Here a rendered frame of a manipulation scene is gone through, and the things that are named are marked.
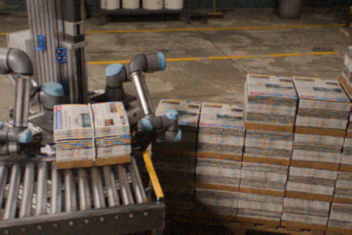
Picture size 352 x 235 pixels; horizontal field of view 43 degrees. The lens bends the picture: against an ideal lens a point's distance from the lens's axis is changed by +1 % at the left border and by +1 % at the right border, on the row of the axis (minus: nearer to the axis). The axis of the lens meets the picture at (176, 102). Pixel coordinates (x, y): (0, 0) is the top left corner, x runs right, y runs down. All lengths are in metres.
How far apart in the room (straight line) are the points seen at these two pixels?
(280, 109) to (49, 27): 1.48
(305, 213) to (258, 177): 0.40
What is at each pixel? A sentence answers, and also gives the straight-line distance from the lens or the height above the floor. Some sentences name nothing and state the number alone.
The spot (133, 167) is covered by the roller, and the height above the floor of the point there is 0.80.
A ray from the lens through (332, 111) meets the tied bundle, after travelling 2.73.
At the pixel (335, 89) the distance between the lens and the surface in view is 2.87.
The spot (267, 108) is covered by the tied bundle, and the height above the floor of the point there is 0.98.
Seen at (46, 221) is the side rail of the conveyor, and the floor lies 0.80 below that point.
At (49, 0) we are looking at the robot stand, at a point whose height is 1.51.
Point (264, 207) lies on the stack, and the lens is 3.01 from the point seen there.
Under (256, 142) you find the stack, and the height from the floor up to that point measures 0.74.
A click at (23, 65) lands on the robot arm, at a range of 2.38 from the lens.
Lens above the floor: 2.04
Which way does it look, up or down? 24 degrees down
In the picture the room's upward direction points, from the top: 2 degrees clockwise
